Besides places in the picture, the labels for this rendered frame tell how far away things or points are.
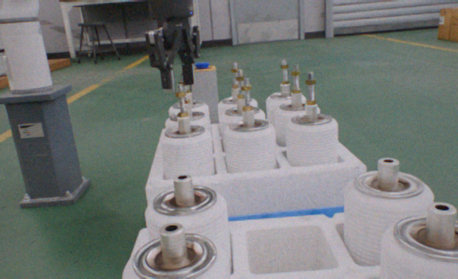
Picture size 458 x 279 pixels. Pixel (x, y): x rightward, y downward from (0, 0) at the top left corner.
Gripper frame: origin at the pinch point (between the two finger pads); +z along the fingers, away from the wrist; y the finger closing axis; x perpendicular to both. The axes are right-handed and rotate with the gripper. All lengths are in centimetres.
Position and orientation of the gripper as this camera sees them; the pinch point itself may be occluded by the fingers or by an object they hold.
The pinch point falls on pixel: (179, 80)
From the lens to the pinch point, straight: 76.0
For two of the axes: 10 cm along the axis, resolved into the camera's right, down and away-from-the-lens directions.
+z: 0.7, 9.5, 3.0
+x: -9.0, -0.7, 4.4
